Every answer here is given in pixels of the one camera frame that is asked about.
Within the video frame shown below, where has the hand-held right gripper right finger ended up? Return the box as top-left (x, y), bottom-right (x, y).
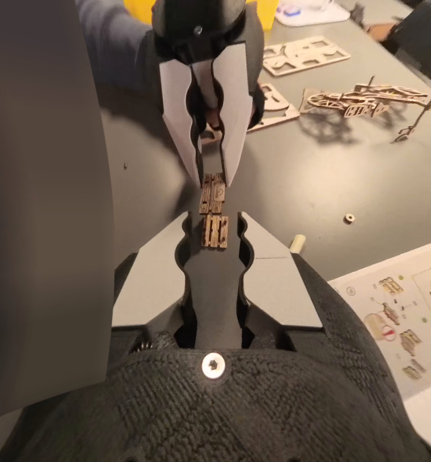
top-left (237, 210), bottom-right (325, 330)

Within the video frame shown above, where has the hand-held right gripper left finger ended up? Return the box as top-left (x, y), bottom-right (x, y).
top-left (112, 210), bottom-right (194, 328)

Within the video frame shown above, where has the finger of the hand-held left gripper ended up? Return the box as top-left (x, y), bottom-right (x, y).
top-left (211, 42), bottom-right (253, 188)
top-left (159, 61), bottom-right (204, 189)

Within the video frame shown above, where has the small wooden plank part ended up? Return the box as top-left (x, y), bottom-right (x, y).
top-left (202, 215), bottom-right (230, 250)

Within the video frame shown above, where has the labelled wooden plank part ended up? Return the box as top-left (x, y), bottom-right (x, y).
top-left (199, 173), bottom-right (227, 214)

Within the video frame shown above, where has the person's left forearm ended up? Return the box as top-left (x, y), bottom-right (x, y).
top-left (75, 0), bottom-right (162, 98)

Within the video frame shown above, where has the model instruction booklet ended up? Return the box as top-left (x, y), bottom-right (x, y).
top-left (327, 240), bottom-right (431, 460)

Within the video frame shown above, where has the wooden cart model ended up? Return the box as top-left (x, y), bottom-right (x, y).
top-left (299, 75), bottom-right (430, 120)

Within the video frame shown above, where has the person's left hand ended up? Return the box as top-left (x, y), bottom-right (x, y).
top-left (205, 106), bottom-right (223, 130)

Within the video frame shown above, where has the wooden cutout sheet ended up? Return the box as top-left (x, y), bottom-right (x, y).
top-left (263, 35), bottom-right (352, 77)
top-left (201, 83), bottom-right (301, 145)

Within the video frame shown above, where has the yellow container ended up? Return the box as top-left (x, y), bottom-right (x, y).
top-left (123, 0), bottom-right (279, 30)

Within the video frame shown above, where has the white plastic tray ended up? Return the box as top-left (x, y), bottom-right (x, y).
top-left (275, 0), bottom-right (350, 27)

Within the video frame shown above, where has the thin wooden wheeled rod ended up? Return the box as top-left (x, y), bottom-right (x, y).
top-left (395, 81), bottom-right (431, 143)

